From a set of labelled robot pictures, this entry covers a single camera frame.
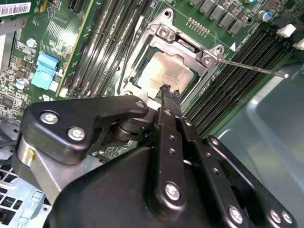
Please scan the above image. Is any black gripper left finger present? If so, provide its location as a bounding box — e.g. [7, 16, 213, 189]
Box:
[10, 84, 188, 216]

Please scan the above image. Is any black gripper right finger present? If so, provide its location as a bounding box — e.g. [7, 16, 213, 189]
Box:
[172, 91, 297, 228]

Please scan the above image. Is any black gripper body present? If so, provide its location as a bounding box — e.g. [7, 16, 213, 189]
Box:
[48, 146, 230, 228]

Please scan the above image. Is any silver CPU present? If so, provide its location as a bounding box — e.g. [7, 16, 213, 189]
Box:
[134, 52, 200, 99]

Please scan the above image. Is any metal socket cover frame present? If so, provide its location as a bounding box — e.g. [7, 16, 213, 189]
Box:
[129, 35, 209, 105]

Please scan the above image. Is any metal wire locking lever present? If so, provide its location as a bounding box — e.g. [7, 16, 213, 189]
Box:
[117, 15, 144, 92]
[216, 58, 290, 79]

